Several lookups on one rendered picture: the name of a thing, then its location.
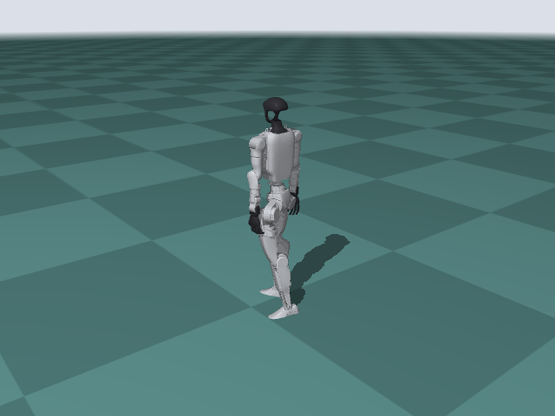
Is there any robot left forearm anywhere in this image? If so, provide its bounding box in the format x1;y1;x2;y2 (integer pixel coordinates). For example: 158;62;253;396
247;172;261;213

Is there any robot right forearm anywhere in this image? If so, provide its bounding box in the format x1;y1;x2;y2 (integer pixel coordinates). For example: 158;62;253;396
288;165;300;193

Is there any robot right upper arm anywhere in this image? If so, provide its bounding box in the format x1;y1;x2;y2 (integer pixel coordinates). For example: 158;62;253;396
291;128;302;168

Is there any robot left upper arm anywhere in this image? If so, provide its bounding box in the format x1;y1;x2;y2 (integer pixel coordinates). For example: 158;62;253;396
247;134;266;181

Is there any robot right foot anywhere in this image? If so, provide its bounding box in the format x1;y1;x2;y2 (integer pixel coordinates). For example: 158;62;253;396
260;286;281;297

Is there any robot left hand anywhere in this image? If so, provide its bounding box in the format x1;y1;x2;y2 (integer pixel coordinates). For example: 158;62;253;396
248;205;264;234

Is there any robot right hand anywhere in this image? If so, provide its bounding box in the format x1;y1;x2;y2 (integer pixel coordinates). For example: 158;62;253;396
287;186;299;215

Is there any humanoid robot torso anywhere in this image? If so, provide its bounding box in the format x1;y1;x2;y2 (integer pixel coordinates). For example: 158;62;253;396
260;124;295;211

